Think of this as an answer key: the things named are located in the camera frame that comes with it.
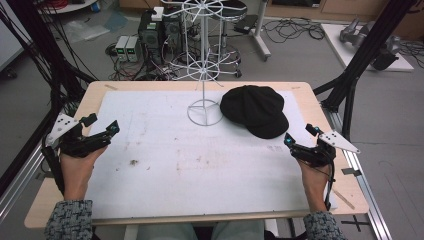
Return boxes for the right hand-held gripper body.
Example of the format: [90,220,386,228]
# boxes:
[290,130,362,168]

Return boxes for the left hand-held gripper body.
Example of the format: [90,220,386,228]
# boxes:
[45,113,112,159]

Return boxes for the person's right hand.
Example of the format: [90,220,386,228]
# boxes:
[297,160,331,213]

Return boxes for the person's left hand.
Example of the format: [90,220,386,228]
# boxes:
[59,146,108,201]

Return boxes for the grey tape piece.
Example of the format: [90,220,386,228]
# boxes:
[341,167,363,177]

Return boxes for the black hat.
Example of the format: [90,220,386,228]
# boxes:
[219,84,290,140]

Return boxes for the thin wooden stick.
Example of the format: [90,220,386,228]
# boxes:
[332,188,356,211]

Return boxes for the grey power supply unit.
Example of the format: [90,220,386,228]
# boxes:
[126,35,142,63]
[114,35,130,63]

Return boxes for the black tape cross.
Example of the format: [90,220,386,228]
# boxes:
[340,214,372,233]

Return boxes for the white floor platform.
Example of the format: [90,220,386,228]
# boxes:
[321,22,415,73]

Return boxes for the clear plastic bag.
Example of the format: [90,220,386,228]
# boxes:
[62,19,111,44]

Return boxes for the white table mat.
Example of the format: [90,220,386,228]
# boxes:
[84,90,338,221]

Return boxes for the black computer tower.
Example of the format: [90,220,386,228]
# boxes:
[137,9,165,65]
[162,13,185,58]

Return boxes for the blue plastic sheet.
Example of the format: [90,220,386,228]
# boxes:
[102,11,130,33]

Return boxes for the grey robot part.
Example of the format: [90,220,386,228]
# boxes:
[339,17,402,72]

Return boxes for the white table leg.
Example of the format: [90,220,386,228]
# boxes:
[250,0,273,63]

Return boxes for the white round table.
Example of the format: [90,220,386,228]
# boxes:
[35,0,98,15]

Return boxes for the white power strip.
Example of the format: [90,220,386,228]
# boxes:
[151,6,165,23]

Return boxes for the black flat box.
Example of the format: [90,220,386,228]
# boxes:
[233,14,260,35]

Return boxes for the person's legs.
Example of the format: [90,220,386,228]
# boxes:
[135,219,266,240]

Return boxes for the black round stool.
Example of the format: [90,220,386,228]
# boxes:
[205,0,248,80]

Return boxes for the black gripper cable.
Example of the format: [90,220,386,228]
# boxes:
[323,162,337,212]
[41,145,66,197]

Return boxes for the aluminium rail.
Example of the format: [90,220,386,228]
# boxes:
[0,142,45,223]
[321,103,394,240]

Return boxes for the black metal frame stand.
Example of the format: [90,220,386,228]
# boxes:
[0,0,98,198]
[313,0,418,142]

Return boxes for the black floor cables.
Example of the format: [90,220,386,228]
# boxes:
[262,15,326,45]

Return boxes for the white wire hat stand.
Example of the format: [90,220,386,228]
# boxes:
[161,0,248,127]

